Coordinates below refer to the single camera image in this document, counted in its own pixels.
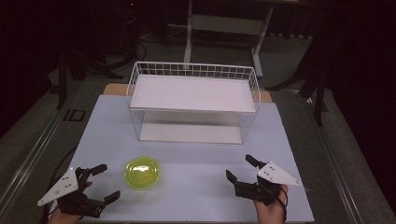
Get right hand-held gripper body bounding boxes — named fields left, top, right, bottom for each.
left=234, top=161, right=303, bottom=206

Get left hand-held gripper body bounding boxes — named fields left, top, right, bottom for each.
left=36, top=167, right=106, bottom=218

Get person's left hand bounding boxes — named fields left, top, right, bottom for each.
left=46, top=207, right=83, bottom=224

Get person's right hand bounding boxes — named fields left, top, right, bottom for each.
left=253, top=184, right=290, bottom=224

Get yellow-green plastic bowl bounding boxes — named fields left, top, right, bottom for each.
left=124, top=156, right=162, bottom=190

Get pale blue table cover sheet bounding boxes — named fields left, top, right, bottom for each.
left=49, top=94, right=316, bottom=224

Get black metal stand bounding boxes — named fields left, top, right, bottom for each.
left=55, top=50, right=124, bottom=110
left=265, top=59, right=330, bottom=127

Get metal floor rail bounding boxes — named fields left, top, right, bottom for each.
left=302, top=94, right=367, bottom=224
left=0, top=101, right=74, bottom=216

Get white wire shelf rack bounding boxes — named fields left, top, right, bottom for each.
left=125, top=61, right=262, bottom=146

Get black floor cables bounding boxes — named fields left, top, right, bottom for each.
left=124, top=6, right=150, bottom=64

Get white metal desk frame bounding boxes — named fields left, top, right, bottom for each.
left=182, top=0, right=276, bottom=78

